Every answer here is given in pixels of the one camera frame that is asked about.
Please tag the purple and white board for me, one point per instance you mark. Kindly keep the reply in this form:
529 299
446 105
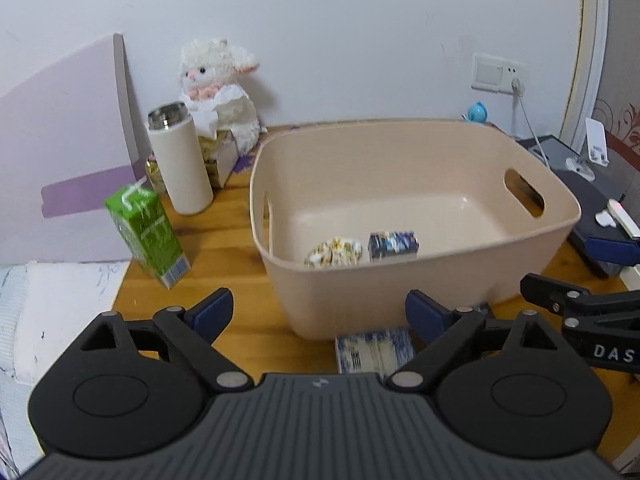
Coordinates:
65 150

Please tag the white handheld device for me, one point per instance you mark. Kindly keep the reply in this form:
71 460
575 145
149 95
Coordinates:
622 215

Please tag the small blue toy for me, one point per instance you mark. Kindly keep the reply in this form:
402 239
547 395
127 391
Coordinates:
476 112

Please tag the green drink carton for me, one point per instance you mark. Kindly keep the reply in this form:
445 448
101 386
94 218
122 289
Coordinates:
150 232

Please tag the beige plastic basket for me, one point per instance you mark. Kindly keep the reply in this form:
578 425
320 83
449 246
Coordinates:
400 195

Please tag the blue and white packet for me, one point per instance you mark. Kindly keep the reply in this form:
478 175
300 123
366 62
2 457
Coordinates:
372 352

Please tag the small dark blue box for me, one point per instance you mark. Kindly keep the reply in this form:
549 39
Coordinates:
392 246

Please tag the yellow drink can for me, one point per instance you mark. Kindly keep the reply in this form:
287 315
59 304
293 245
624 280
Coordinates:
154 175

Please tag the white thermos bottle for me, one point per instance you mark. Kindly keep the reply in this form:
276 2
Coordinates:
180 160

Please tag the white plush lamb toy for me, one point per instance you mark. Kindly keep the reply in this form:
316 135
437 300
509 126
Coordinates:
220 75

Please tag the black case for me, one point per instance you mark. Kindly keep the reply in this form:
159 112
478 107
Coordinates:
560 152

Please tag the yellow and white snack packet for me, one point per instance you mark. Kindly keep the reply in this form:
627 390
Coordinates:
334 252

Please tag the white phone stand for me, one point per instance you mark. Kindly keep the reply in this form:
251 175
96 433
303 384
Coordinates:
596 142

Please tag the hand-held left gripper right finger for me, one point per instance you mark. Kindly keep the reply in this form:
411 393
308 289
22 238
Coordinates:
425 312

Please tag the white door frame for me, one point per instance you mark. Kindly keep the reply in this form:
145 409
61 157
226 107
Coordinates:
587 45

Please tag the tissue box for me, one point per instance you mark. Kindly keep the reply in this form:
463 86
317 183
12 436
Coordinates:
222 157

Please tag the white wall socket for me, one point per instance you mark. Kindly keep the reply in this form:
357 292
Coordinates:
490 72

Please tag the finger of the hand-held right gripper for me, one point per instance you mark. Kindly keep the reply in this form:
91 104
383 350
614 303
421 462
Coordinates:
610 250
575 297

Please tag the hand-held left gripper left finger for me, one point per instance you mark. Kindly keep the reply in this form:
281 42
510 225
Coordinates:
216 310

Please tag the white plug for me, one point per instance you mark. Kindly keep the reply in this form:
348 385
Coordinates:
518 86

